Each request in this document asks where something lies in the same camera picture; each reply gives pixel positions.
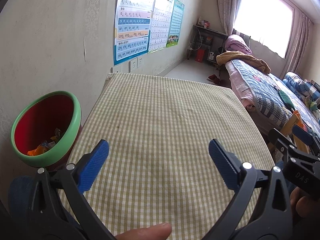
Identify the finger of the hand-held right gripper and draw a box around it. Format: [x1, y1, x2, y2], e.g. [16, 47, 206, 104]
[292, 125, 320, 155]
[268, 128, 320, 164]

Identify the checkered tablecloth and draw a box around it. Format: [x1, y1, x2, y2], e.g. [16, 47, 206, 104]
[59, 72, 275, 240]

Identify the bed with plaid quilt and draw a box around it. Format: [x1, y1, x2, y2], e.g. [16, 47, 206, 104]
[225, 59, 320, 135]

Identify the red bin with green rim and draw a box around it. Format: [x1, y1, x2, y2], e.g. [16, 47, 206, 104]
[11, 91, 82, 172]

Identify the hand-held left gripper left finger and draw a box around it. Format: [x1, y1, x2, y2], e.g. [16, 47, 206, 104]
[25, 139, 110, 240]

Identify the yellow blanket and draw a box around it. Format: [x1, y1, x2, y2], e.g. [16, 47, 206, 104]
[216, 51, 272, 74]

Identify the person's right hand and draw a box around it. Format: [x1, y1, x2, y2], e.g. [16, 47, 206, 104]
[290, 187, 320, 218]

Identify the green cloth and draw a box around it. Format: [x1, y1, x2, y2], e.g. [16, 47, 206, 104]
[278, 90, 295, 110]

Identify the person's left hand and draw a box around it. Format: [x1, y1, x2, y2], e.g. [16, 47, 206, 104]
[114, 222, 173, 240]

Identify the blue pillow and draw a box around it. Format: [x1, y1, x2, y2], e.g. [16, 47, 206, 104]
[282, 72, 310, 97]

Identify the orange toy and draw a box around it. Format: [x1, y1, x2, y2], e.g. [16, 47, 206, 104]
[291, 110, 307, 130]

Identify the orange snack bag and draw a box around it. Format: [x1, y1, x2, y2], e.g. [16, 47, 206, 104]
[27, 141, 55, 157]

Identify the patterned curtain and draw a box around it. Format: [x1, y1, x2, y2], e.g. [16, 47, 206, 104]
[216, 0, 247, 37]
[285, 12, 312, 79]

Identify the green number wall poster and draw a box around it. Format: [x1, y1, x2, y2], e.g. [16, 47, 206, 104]
[166, 0, 185, 48]

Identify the pink bed sheet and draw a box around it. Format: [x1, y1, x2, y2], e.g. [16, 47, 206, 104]
[225, 64, 258, 110]

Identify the floral seat cushion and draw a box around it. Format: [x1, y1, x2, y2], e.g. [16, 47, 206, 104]
[271, 142, 284, 163]

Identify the folded pink blanket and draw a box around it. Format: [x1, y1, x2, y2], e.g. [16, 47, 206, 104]
[224, 34, 252, 55]

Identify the dark metal shelf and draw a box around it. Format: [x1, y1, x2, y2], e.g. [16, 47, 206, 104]
[187, 24, 229, 65]

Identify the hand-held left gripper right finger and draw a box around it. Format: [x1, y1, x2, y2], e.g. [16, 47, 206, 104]
[202, 139, 293, 240]

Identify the blue letter wall poster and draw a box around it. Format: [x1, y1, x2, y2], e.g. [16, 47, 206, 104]
[113, 0, 157, 66]

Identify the white chart wall poster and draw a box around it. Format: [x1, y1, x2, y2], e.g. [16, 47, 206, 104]
[147, 0, 175, 54]

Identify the bright window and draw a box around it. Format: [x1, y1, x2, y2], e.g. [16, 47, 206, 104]
[234, 0, 294, 58]

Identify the person's left leg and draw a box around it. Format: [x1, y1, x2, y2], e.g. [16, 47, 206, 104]
[8, 176, 38, 220]

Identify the wooden chair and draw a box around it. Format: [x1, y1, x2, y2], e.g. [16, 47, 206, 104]
[280, 110, 313, 155]

